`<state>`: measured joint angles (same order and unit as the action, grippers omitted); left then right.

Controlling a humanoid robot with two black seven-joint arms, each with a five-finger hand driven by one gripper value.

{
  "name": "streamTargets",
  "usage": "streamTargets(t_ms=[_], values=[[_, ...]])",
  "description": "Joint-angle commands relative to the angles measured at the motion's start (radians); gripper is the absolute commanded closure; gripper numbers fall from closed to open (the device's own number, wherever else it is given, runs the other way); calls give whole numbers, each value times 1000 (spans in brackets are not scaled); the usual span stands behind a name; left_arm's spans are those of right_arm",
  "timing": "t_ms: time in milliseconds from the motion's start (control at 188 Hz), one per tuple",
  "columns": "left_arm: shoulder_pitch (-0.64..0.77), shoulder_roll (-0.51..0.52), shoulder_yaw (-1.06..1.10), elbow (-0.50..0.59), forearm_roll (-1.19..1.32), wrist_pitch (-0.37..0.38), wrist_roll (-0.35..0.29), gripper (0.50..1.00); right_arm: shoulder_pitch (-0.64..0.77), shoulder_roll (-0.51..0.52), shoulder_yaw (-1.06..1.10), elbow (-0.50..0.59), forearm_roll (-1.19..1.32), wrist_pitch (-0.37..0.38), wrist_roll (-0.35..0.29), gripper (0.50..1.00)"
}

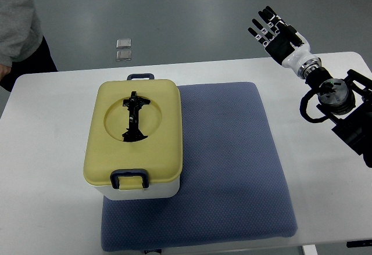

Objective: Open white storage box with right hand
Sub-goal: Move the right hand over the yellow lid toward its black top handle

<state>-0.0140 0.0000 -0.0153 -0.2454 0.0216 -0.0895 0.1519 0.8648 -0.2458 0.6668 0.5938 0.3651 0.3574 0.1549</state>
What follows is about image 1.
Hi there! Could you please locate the silver floor plate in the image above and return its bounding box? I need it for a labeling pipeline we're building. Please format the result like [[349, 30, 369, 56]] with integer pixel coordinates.
[[116, 50, 132, 62], [116, 38, 131, 49]]

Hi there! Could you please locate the black bracket under table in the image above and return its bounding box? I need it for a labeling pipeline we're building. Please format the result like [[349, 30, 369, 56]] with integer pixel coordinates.
[[346, 239, 372, 248]]

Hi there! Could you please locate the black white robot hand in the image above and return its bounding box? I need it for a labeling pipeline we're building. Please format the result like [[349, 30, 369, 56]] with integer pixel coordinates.
[[248, 6, 313, 71]]

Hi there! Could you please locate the white storage box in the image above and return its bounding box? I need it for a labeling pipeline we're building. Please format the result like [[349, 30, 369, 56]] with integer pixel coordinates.
[[95, 177, 180, 200]]

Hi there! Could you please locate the yellow storage box lid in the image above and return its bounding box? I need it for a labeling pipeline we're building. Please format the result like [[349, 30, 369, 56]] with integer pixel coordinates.
[[83, 79, 183, 191]]

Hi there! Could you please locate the lower silver floor plate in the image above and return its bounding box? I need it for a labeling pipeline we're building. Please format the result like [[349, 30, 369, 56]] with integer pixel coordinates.
[[116, 50, 132, 62]]

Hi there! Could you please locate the person in grey sweater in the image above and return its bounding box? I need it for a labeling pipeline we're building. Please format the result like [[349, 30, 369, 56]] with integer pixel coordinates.
[[1, 0, 57, 92]]

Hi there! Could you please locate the blue padded mat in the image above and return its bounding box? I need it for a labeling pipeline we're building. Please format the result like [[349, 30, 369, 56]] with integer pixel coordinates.
[[101, 82, 298, 252]]

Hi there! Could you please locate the upper silver floor plate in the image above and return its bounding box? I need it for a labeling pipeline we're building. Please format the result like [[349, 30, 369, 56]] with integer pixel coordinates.
[[116, 38, 131, 49]]

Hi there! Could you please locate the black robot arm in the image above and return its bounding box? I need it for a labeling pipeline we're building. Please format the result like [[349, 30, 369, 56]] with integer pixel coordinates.
[[299, 58, 371, 167]]

